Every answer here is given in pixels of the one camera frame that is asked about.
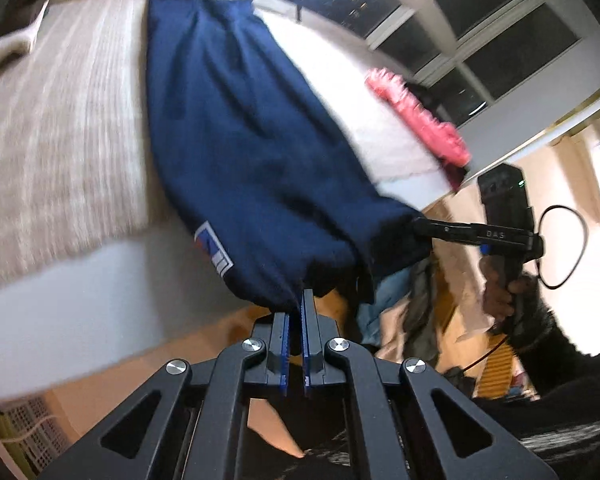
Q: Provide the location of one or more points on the white plastic crate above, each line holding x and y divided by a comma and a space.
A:
30, 435

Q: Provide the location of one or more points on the pile of clothes on floor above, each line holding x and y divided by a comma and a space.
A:
420, 310

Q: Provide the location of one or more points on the cream knit cloth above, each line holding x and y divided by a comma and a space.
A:
10, 47

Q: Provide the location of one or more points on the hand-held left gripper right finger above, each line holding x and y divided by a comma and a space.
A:
307, 340

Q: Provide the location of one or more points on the navy blue garment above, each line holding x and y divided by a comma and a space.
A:
250, 150

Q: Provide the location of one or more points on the black garment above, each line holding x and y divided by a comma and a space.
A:
427, 97

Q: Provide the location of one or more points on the person's right hand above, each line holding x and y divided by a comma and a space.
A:
495, 305

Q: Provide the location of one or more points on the white mattress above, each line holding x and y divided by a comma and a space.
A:
105, 310

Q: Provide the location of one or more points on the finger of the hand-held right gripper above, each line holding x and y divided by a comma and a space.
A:
450, 231

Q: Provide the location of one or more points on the pink garment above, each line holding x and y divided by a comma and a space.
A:
420, 120

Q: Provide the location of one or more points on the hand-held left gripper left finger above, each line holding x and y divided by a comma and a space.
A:
282, 350

